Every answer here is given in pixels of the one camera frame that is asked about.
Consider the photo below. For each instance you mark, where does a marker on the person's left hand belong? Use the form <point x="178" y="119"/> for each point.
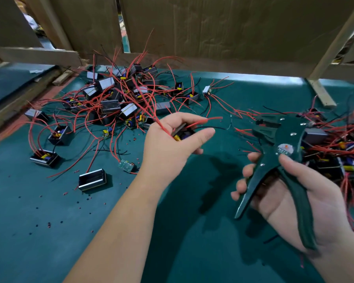
<point x="160" y="147"/>

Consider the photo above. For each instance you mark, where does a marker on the person's right hand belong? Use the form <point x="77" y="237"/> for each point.
<point x="327" y="209"/>

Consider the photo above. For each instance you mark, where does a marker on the person's left thumb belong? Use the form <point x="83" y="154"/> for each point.
<point x="197" y="139"/>

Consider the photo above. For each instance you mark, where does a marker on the person's right thumb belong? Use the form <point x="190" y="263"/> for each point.
<point x="296" y="173"/>

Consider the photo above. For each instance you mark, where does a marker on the person's right middle finger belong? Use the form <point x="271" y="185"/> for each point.
<point x="248" y="170"/>

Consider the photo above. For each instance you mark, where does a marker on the person's right little finger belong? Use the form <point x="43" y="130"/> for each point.
<point x="235" y="195"/>

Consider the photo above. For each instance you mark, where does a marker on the person's left forearm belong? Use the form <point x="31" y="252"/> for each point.
<point x="115" y="232"/>

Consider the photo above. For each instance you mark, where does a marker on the person's right forearm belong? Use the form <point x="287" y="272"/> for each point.
<point x="342" y="262"/>

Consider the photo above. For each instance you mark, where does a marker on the small clear circuit board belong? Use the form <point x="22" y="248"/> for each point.
<point x="126" y="166"/>

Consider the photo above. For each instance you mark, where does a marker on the empty black module case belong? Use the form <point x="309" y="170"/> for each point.
<point x="92" y="179"/>

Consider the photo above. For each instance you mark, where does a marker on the large cardboard sheet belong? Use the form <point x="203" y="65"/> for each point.
<point x="239" y="29"/>

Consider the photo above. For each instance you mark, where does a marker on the slanted wooden slat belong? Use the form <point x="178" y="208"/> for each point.
<point x="336" y="44"/>

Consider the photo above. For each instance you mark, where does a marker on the small wooden scrap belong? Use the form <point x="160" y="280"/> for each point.
<point x="62" y="77"/>

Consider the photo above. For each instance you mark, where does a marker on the narrow cardboard sheet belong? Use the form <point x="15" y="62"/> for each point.
<point x="85" y="23"/>

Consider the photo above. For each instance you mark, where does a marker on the scattered red insulation bits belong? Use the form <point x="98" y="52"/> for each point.
<point x="48" y="224"/>

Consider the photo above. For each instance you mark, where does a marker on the horizontal wooden beam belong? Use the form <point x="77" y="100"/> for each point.
<point x="38" y="56"/>

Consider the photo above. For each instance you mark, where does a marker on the long wooden table edge plank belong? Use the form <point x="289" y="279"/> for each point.
<point x="20" y="98"/>

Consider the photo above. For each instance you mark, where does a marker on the dark cardboard sheet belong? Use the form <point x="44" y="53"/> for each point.
<point x="6" y="20"/>

